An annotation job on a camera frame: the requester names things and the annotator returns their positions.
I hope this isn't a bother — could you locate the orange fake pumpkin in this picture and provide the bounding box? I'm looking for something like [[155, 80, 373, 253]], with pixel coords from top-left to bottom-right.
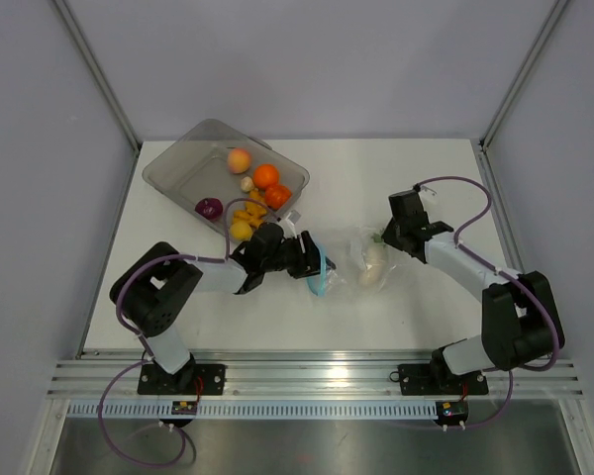
[[264, 183, 292, 211]]

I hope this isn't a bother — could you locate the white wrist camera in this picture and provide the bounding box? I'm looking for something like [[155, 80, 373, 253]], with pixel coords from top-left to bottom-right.
[[278, 210, 301, 238], [413, 183, 439, 206]]

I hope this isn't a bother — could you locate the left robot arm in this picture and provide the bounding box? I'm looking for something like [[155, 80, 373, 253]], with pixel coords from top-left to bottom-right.
[[109, 224, 336, 396]]

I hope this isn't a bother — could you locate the beige fake garlic bulb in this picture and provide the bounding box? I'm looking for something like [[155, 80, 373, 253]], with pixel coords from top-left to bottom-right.
[[240, 176, 255, 193]]

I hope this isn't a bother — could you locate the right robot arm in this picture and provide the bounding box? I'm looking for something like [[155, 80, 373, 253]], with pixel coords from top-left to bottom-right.
[[382, 188, 565, 396]]

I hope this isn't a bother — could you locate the fake peach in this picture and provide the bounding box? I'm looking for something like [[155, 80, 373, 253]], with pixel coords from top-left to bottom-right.
[[227, 147, 252, 174]]

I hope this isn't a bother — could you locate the aluminium frame rail right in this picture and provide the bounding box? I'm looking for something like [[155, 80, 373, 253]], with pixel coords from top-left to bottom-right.
[[470, 140, 537, 273]]

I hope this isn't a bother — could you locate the orange fake orange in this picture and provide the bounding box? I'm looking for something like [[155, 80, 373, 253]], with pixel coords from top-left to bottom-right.
[[252, 163, 280, 190]]

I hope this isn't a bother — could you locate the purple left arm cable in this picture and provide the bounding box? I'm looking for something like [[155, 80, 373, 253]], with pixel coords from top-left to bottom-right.
[[97, 197, 283, 466]]

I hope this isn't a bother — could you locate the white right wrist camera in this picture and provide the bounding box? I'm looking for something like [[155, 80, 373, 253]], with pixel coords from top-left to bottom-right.
[[413, 183, 439, 206]]

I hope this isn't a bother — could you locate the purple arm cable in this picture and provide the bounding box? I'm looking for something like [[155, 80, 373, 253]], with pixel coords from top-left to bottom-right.
[[97, 197, 283, 466], [390, 175, 563, 430]]

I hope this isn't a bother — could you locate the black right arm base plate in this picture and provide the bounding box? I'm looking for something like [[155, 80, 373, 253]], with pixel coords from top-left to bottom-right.
[[394, 363, 489, 396]]

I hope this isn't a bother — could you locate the purple fake onion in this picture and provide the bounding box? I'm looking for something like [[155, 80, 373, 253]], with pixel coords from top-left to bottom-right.
[[194, 197, 224, 222]]

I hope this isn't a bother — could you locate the clear zip top bag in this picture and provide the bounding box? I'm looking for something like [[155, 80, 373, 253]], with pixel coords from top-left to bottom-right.
[[306, 227, 404, 299]]

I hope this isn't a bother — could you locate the white slotted cable duct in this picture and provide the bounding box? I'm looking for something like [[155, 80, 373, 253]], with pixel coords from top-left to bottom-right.
[[67, 399, 438, 421]]

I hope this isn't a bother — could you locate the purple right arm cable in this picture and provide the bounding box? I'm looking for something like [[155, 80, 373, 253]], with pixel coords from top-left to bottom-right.
[[390, 175, 563, 430]]

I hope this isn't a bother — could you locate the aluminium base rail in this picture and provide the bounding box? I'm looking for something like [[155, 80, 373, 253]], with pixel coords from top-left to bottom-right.
[[47, 350, 585, 401]]

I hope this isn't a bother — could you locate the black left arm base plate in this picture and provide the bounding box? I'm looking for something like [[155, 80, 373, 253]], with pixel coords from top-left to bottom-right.
[[137, 363, 227, 396]]

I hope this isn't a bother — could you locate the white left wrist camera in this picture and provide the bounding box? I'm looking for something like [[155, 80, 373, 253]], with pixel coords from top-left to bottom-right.
[[278, 210, 301, 238]]

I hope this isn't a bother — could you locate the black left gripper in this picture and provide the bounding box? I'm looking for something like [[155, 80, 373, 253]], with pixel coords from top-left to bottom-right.
[[262, 232, 335, 279]]

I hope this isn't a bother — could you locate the white fake radish with leaves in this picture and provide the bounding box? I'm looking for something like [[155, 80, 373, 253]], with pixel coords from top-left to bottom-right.
[[359, 233, 388, 287]]

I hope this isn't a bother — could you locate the smoky clear plastic bin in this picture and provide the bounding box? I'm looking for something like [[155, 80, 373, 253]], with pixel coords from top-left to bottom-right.
[[143, 119, 310, 236]]

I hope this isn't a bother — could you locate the fake fried chicken piece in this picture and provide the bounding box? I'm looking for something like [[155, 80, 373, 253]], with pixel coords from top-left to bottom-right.
[[232, 189, 267, 229]]

